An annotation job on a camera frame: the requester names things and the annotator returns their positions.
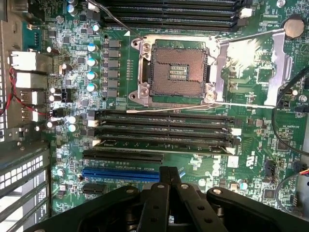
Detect thick black wire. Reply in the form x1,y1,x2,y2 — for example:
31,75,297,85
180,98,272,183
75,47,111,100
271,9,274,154
271,72,309,157

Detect short black expansion slot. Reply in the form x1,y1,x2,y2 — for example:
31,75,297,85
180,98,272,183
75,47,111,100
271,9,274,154
82,183,107,194

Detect grey looped wire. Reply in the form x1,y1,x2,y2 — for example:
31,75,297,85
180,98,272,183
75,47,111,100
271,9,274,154
275,173,309,215

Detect silver socket cover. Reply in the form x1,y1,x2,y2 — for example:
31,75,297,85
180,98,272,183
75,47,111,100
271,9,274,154
213,28,294,108

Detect thin black wire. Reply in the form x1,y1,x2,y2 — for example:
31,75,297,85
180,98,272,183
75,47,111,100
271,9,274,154
85,0,148,41

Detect blue expansion slot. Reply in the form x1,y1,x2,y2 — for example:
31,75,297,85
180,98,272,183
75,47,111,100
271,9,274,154
81,167,161,184

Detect black RAM slot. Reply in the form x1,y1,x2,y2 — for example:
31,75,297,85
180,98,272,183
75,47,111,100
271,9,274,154
88,120,242,136
91,139,237,156
91,130,239,145
103,20,249,31
104,14,242,22
105,6,253,15
106,0,242,6
88,110,236,124

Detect silver rear port block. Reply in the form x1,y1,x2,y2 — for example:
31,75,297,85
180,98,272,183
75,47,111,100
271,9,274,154
19,88,47,107
8,50,53,73
14,72,49,89

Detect CPU socket with gold pins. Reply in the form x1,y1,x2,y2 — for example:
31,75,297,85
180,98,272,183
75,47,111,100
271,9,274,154
129,33,222,108

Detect silver locking lever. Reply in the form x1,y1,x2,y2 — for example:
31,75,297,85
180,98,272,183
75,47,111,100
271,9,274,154
126,103,215,114

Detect green PC motherboard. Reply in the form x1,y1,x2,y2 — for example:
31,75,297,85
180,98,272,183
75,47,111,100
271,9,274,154
40,0,309,218

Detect grey metal PC case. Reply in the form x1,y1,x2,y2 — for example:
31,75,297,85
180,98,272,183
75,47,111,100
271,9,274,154
0,0,54,232

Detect long black expansion slot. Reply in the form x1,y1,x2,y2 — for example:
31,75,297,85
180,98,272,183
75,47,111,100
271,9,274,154
83,149,164,165

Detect silver coin cell battery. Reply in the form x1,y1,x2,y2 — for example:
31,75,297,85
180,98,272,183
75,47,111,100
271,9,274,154
283,17,305,40

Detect red and black twisted wire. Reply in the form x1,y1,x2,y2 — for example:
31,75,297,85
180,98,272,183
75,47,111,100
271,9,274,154
0,67,50,117

